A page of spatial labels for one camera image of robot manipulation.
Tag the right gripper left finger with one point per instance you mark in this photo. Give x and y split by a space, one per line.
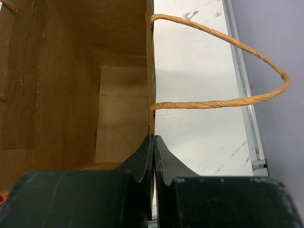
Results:
141 166

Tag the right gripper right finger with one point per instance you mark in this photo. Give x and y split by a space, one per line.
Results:
177 189

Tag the green paper bag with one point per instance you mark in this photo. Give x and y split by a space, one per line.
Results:
82 82

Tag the red Doritos bag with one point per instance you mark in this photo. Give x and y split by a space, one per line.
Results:
3 197

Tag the aluminium front rail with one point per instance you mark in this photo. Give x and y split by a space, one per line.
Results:
258 161

